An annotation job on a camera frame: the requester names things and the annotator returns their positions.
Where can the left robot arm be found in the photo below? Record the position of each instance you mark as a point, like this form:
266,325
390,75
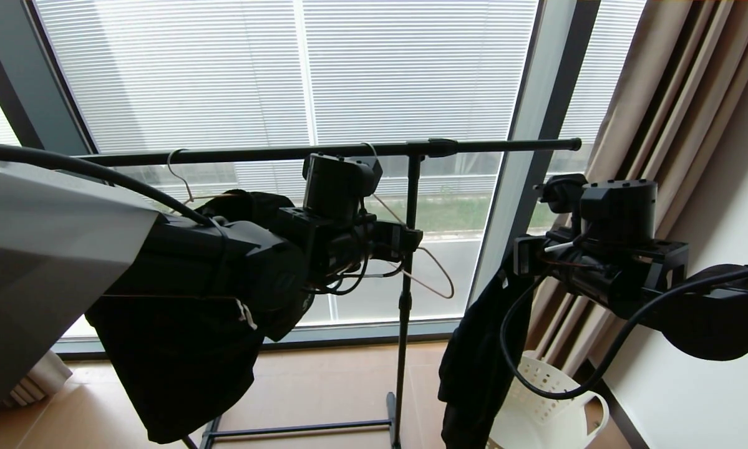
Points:
49,262

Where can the black shorts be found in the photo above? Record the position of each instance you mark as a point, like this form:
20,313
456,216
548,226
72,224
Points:
180,368

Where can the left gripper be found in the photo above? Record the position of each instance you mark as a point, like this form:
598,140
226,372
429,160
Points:
380,243

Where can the black garment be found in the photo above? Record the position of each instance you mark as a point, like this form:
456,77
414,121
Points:
480,362

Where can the black clothes rack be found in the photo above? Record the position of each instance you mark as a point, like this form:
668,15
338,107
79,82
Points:
274,153

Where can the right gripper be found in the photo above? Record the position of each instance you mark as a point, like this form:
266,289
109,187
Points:
598,280

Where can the window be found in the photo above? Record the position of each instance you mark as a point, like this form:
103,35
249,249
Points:
411,68

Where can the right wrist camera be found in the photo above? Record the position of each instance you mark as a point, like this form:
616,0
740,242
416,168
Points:
561,190

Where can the pink clothes hanger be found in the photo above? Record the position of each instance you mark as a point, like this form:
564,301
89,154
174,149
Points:
182,178
446,274

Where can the beige curtain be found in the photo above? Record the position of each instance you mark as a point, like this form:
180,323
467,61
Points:
679,106
37,380

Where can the white laundry basket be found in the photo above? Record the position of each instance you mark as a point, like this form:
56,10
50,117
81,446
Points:
548,424

